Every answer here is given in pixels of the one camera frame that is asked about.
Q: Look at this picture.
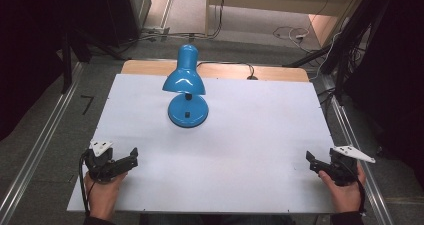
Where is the dark curtain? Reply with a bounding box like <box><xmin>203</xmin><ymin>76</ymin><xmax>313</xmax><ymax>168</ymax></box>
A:
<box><xmin>343</xmin><ymin>0</ymin><xmax>424</xmax><ymax>189</ymax></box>
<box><xmin>0</xmin><ymin>0</ymin><xmax>111</xmax><ymax>143</ymax></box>

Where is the aluminium floor rail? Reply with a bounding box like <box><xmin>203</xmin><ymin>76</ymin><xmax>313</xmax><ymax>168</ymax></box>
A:
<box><xmin>320</xmin><ymin>74</ymin><xmax>396</xmax><ymax>225</ymax></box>
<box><xmin>0</xmin><ymin>62</ymin><xmax>85</xmax><ymax>225</ymax></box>

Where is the grey power strip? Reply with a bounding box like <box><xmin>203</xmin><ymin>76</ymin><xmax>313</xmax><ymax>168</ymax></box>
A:
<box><xmin>141</xmin><ymin>25</ymin><xmax>172</xmax><ymax>42</ymax></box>

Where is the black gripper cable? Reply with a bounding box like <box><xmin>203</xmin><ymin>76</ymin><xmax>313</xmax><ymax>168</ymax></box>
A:
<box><xmin>78</xmin><ymin>150</ymin><xmax>93</xmax><ymax>217</ymax></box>
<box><xmin>355</xmin><ymin>176</ymin><xmax>367</xmax><ymax>214</ymax></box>

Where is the white table board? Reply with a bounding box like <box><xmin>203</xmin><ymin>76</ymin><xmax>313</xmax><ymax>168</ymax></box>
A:
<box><xmin>66</xmin><ymin>73</ymin><xmax>336</xmax><ymax>215</ymax></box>

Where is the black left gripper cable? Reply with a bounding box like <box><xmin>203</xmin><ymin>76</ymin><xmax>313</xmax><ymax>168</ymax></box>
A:
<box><xmin>78</xmin><ymin>150</ymin><xmax>93</xmax><ymax>217</ymax></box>

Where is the black stand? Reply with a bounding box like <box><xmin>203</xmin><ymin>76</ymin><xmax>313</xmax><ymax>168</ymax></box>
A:
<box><xmin>59</xmin><ymin>24</ymin><xmax>128</xmax><ymax>95</ymax></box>
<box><xmin>282</xmin><ymin>0</ymin><xmax>391</xmax><ymax>106</ymax></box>

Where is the blue desk lamp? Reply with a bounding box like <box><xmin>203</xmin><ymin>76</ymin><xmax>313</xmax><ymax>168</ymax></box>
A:
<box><xmin>161</xmin><ymin>44</ymin><xmax>210</xmax><ymax>129</ymax></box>

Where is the dark cabinet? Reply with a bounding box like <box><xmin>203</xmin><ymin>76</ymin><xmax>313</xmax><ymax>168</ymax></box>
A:
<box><xmin>99</xmin><ymin>0</ymin><xmax>153</xmax><ymax>48</ymax></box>

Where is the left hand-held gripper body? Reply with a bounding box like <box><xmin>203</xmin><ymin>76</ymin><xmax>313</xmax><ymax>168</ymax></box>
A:
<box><xmin>84</xmin><ymin>139</ymin><xmax>125</xmax><ymax>185</ymax></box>

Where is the white floor cable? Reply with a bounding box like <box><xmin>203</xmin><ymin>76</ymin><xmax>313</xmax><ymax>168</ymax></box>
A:
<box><xmin>272</xmin><ymin>25</ymin><xmax>312</xmax><ymax>45</ymax></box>

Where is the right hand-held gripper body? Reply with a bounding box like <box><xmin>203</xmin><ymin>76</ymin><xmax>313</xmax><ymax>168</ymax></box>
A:
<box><xmin>325</xmin><ymin>145</ymin><xmax>377</xmax><ymax>187</ymax></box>

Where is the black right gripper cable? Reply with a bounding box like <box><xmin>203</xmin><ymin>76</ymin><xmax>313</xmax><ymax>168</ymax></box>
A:
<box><xmin>355</xmin><ymin>176</ymin><xmax>367</xmax><ymax>214</ymax></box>

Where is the black floor cable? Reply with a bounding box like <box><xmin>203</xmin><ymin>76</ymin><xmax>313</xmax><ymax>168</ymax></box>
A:
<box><xmin>133</xmin><ymin>0</ymin><xmax>229</xmax><ymax>42</ymax></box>

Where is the person's right hand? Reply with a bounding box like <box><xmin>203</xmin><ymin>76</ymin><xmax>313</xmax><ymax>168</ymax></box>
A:
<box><xmin>317</xmin><ymin>164</ymin><xmax>367</xmax><ymax>215</ymax></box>

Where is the black lamp cable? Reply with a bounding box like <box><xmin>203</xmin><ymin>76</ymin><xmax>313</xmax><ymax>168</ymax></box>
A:
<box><xmin>196</xmin><ymin>61</ymin><xmax>259</xmax><ymax>81</ymax></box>

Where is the person's left hand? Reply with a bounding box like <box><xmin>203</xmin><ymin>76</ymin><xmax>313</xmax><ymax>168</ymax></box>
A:
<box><xmin>83</xmin><ymin>170</ymin><xmax>130</xmax><ymax>221</ymax></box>

